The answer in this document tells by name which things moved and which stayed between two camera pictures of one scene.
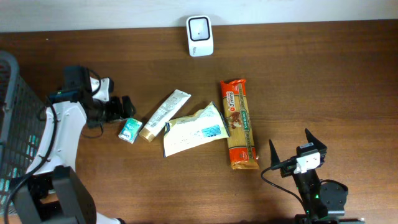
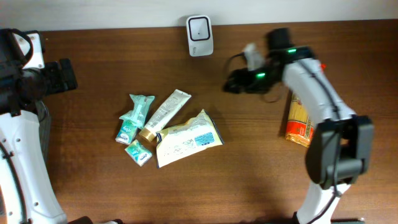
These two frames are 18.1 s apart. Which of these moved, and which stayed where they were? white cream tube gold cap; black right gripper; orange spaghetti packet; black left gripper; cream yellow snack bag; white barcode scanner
Moved: black left gripper; orange spaghetti packet; black right gripper; cream yellow snack bag
Stayed: white cream tube gold cap; white barcode scanner
